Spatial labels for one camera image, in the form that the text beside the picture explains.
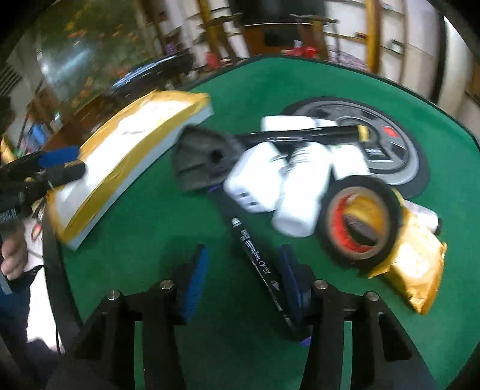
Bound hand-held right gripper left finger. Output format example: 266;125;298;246
49;244;209;390

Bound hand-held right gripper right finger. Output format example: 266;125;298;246
280;245;437;390

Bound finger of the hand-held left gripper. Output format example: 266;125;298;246
37;147;81;169
43;163;87;185

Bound black marker pen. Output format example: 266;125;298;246
209;187;313;346

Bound white tray with gold tape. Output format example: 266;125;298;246
45;91;214;251

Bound white labelled bottle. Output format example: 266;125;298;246
272;144;332;238

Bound white charger plug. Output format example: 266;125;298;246
224;144;289;214

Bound black rubber base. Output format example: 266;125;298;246
172;125;244;193

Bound black tape roll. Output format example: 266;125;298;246
319;176;404;272

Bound gold foil packet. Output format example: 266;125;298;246
369;199;449;315

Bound white squeeze tube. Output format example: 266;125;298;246
403;200;443;235

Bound person's left hand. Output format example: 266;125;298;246
0;221;29;280

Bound person's blue trousers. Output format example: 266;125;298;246
0;285;32;342

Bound wheel print round mat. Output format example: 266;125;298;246
279;97;430;199

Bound wooden chair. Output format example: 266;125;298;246
199;0;244;64
289;13;338;61

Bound black television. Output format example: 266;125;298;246
240;0;327;27

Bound flower wall painting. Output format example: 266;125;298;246
35;0;151;109

